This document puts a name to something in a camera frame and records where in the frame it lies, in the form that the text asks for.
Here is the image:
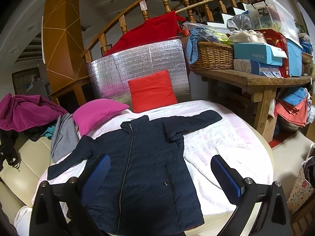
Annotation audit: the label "navy blue puffer jacket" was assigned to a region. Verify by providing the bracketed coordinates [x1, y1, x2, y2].
[47, 110, 221, 235]

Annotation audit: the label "floral gift bag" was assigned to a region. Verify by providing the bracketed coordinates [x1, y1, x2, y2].
[287, 156, 314, 215]

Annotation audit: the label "cream leather sofa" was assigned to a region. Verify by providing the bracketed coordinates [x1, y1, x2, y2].
[0, 131, 54, 208]

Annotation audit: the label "black garment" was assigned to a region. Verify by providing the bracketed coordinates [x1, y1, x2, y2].
[0, 129, 20, 171]

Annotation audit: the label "grey garment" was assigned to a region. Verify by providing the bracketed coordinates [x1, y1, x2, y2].
[50, 113, 79, 163]

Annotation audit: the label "teal garment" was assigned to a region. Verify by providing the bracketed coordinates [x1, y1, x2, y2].
[41, 125, 56, 140]

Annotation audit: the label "white pink blanket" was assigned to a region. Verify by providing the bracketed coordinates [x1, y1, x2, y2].
[41, 101, 273, 216]

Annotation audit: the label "magenta fleece garment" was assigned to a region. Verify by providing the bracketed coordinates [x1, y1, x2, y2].
[1, 93, 67, 132]

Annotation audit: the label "folded coral blue towels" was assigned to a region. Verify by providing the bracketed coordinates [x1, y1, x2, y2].
[274, 87, 308, 127]

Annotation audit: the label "magenta pillow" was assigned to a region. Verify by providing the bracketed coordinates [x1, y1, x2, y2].
[73, 98, 129, 136]

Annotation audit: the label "orange wooden pillar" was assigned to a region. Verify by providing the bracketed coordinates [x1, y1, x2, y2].
[42, 0, 89, 105]

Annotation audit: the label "silver foil insulation board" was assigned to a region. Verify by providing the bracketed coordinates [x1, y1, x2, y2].
[88, 39, 191, 105]

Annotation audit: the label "white patterned box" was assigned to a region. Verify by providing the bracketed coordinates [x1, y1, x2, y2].
[233, 59, 282, 78]

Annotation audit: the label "red cushion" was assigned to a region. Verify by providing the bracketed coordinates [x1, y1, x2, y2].
[128, 70, 177, 113]

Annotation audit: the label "light blue shoe box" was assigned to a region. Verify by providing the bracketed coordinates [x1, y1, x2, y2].
[233, 43, 287, 66]

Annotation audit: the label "wicker basket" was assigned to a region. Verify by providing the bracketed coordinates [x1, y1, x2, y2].
[188, 41, 234, 70]

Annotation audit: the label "red gift box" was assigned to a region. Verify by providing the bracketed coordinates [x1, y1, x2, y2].
[256, 28, 289, 78]

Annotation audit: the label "blue cloth in basket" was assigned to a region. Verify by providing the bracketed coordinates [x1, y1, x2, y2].
[186, 27, 218, 65]

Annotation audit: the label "clear plastic storage bin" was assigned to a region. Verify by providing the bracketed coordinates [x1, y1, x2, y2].
[246, 0, 302, 48]

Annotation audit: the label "red garment on railing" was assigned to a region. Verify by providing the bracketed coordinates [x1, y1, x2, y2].
[103, 11, 186, 57]

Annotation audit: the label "wooden stair railing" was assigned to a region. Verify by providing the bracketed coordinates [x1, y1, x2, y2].
[80, 0, 259, 62]

